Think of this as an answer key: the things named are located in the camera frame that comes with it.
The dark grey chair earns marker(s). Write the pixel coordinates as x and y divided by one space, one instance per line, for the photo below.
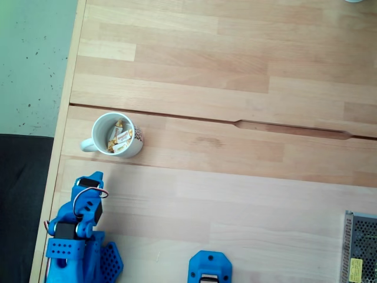
20 206

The light wooden board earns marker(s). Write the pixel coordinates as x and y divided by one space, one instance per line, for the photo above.
279 221

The metal mesh power supply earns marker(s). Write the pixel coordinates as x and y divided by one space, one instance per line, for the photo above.
362 236

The blue post base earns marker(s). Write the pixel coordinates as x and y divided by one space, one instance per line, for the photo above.
210 259

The white printed mug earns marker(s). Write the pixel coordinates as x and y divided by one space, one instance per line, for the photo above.
100 132

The white round object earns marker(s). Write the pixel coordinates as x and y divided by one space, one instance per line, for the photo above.
353 1

